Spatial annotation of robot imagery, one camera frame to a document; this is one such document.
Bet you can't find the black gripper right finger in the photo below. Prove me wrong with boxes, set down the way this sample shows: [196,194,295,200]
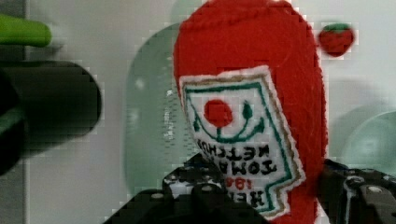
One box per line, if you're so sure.
[318,159,396,224]

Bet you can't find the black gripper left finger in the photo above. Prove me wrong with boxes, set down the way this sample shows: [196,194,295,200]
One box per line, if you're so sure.
[163,154,225,199]

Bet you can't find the red plush ketchup bottle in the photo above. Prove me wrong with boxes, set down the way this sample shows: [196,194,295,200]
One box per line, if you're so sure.
[174,0,327,224]

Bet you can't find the green strainer basket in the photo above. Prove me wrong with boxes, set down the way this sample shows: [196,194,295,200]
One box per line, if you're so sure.
[122,0,206,195]

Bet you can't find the small red tomato toy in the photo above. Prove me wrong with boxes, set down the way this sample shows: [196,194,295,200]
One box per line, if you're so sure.
[318,23,355,57]

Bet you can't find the black pan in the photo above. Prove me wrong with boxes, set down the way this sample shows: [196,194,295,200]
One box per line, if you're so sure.
[0,61,102,175]

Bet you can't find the green lime toy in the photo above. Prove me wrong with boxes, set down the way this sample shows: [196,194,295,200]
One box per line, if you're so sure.
[0,14,52,48]

